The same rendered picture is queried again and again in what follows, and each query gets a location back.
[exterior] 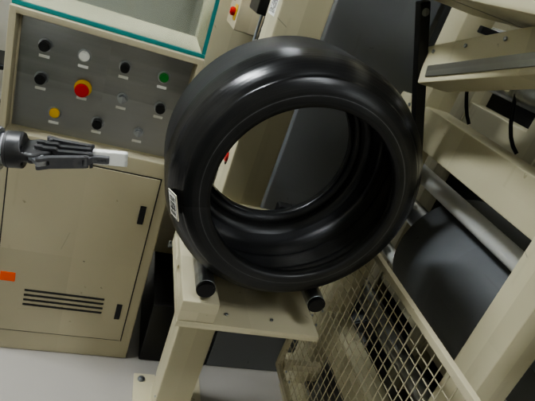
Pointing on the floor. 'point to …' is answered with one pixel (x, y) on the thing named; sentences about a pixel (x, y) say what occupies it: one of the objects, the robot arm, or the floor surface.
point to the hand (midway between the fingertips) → (110, 157)
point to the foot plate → (142, 391)
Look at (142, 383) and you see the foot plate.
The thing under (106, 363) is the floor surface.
